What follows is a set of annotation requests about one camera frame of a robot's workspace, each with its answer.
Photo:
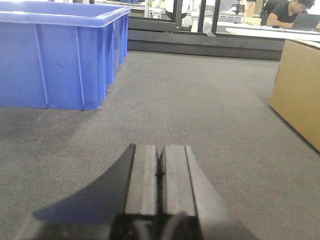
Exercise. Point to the large blue plastic bin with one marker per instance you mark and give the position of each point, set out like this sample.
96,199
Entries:
56,55

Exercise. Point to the white office desk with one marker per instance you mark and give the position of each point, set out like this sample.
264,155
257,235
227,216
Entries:
242,29

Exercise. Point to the brown cardboard box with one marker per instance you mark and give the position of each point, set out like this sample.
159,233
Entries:
296,91

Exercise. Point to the black conveyor side frame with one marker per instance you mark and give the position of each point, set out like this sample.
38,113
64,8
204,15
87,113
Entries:
155,35

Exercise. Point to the grey laptop computer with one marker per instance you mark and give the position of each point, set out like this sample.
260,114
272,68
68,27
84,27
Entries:
306,22

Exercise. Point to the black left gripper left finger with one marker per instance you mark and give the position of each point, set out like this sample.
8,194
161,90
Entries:
106,207

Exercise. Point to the person in black shirt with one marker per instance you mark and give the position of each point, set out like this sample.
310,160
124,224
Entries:
285,13

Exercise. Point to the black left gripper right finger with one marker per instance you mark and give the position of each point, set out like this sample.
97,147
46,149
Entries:
194,208

